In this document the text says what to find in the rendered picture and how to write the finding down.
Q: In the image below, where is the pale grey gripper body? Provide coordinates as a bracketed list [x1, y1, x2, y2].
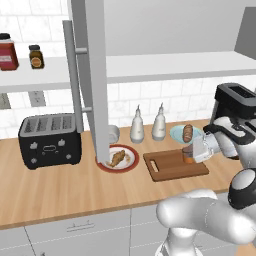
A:
[192, 132, 218, 165]

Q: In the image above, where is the orange brown jar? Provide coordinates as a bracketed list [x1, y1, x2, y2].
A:
[181, 146, 196, 165]

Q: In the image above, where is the wooden cutting board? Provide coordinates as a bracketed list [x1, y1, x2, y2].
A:
[142, 148, 211, 183]

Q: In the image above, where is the brown croissant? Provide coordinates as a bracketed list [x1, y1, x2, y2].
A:
[109, 149, 127, 168]

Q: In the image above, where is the white cabinet shelf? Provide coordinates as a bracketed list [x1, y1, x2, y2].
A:
[0, 50, 256, 95]

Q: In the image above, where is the grey cabinet door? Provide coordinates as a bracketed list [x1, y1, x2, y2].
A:
[68, 0, 111, 164]

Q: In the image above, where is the small brown jar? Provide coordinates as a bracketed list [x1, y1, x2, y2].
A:
[28, 44, 46, 70]

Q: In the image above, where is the red jam jar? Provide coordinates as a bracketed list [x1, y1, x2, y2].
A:
[0, 32, 20, 72]

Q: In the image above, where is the brown bread roll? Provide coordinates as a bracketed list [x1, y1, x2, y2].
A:
[182, 123, 195, 143]

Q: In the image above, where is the light blue plate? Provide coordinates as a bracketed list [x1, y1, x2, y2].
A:
[169, 124, 205, 145]

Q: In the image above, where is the white squeeze bottle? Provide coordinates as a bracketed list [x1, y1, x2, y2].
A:
[129, 104, 146, 145]
[151, 102, 167, 142]

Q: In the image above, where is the black coffee machine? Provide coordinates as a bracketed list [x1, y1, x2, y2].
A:
[209, 82, 256, 135]

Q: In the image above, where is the red-rimmed white plate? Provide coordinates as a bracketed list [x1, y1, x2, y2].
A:
[95, 143, 140, 174]

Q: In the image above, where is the white bowl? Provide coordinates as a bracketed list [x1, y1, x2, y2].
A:
[108, 124, 121, 145]

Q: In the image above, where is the grey drawer front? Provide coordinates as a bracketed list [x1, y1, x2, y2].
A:
[0, 226, 36, 256]
[129, 202, 172, 256]
[24, 208, 132, 256]

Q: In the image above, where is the black four-slot toaster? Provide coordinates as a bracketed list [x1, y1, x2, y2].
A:
[17, 112, 83, 171]

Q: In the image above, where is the grey drawer handle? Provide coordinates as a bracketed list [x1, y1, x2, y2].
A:
[66, 221, 96, 233]

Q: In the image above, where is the grey cabinet door handle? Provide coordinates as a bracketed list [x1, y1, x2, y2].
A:
[62, 19, 93, 134]

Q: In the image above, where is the grey wall outlet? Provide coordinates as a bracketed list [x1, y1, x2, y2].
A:
[27, 90, 47, 108]
[0, 92, 12, 111]

